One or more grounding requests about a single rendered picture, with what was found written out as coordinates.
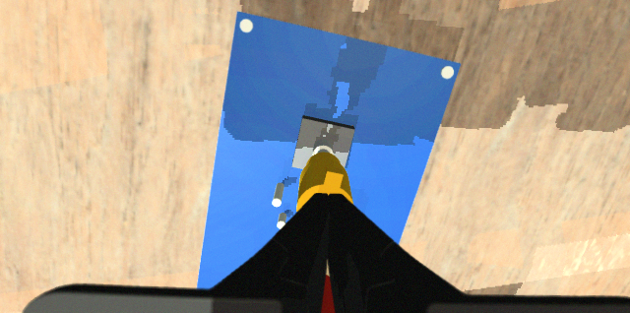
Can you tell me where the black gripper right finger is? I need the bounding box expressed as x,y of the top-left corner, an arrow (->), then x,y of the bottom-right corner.
328,193 -> 630,313

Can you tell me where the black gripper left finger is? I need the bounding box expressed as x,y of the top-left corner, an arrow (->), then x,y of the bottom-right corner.
22,193 -> 330,313

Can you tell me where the blue circuit board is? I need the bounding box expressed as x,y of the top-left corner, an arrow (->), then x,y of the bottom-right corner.
197,12 -> 461,288

